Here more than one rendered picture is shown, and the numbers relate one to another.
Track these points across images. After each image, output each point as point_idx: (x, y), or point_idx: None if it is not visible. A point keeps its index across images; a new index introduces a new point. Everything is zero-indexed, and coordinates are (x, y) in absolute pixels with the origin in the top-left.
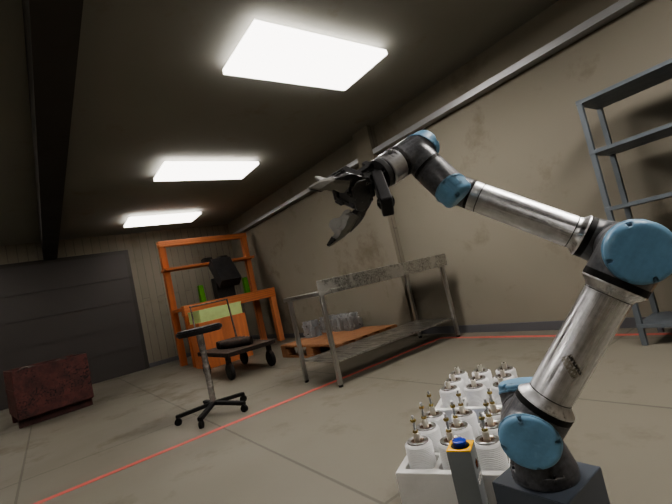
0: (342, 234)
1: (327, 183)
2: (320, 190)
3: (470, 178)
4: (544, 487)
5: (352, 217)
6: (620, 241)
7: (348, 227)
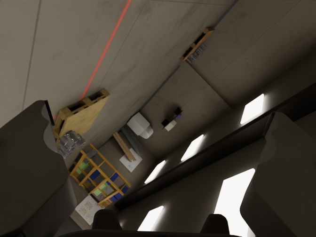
0: (27, 122)
1: (308, 135)
2: (277, 112)
3: None
4: None
5: (37, 191)
6: None
7: (14, 152)
